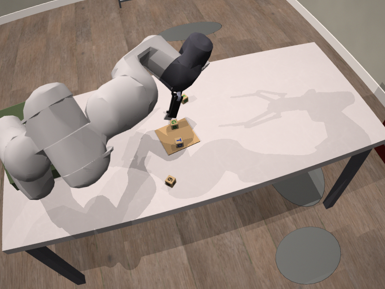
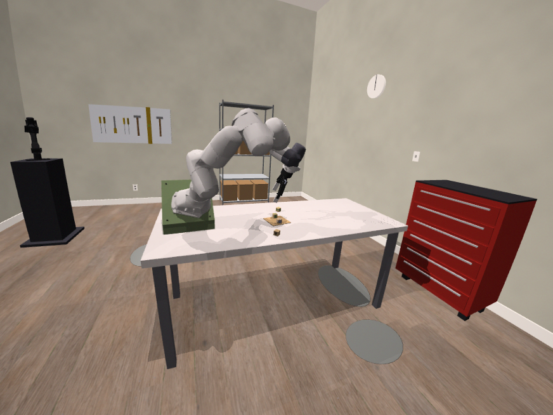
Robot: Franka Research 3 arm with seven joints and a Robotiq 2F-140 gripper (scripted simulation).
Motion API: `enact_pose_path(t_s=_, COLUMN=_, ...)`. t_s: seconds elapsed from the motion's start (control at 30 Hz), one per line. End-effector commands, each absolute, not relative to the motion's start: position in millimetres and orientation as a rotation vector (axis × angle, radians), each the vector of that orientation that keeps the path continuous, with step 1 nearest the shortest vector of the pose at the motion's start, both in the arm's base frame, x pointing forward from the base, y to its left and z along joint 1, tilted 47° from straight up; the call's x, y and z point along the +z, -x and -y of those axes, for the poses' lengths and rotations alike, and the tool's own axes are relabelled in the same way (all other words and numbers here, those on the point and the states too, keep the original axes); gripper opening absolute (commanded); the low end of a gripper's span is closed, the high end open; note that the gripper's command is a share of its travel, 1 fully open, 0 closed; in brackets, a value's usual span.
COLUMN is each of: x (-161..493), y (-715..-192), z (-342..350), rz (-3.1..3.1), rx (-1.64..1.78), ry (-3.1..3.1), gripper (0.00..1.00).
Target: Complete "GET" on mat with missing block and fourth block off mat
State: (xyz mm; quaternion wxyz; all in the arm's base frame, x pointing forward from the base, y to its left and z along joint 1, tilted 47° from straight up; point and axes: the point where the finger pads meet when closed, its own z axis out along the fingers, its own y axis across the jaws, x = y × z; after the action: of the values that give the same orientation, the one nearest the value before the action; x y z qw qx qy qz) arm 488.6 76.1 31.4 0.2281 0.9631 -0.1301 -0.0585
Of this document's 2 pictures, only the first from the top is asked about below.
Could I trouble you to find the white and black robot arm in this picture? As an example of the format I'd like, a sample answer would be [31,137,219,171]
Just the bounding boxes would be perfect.
[0,32,213,200]

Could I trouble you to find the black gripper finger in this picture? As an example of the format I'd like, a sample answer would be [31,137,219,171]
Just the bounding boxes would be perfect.
[164,92,183,120]

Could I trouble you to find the tan square mat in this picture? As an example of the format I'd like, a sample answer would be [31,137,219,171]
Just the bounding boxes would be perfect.
[155,118,200,155]

